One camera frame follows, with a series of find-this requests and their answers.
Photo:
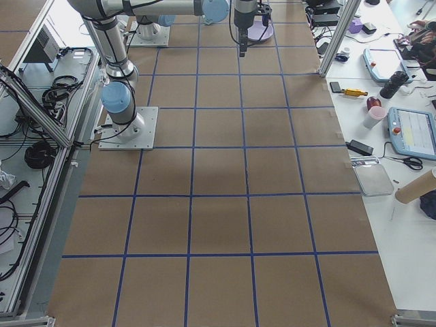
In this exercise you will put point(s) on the black phone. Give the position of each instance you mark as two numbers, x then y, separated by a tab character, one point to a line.
335	87

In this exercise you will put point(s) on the aluminium frame post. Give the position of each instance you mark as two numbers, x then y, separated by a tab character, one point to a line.
345	19

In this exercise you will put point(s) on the yellow handled tool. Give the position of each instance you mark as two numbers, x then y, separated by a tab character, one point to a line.
354	92

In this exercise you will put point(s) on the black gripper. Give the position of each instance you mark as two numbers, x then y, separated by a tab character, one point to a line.
242	21

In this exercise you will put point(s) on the cardboard tube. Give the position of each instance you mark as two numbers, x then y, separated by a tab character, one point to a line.
418	187

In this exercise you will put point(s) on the black cylinder lens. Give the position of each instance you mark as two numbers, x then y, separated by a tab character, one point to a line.
393	84

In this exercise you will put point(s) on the purple box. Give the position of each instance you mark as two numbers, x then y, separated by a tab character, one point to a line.
355	26

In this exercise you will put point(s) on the blue teach pendant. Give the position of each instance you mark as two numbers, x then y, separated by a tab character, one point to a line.
412	132
382	64

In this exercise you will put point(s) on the black scissors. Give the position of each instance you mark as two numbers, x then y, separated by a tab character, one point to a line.
412	162

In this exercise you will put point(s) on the blue teach pendant far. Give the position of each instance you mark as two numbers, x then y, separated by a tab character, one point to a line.
382	64

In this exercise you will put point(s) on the lilac round plate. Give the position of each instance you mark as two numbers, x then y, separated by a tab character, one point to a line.
259	33

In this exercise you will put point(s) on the white plastic cup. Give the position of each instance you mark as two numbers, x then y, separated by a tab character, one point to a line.
374	116

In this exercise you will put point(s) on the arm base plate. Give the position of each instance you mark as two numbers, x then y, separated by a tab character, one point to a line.
160	40
139	135

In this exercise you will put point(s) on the blue teach pendant near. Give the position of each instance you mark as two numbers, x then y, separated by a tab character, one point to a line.
412	132

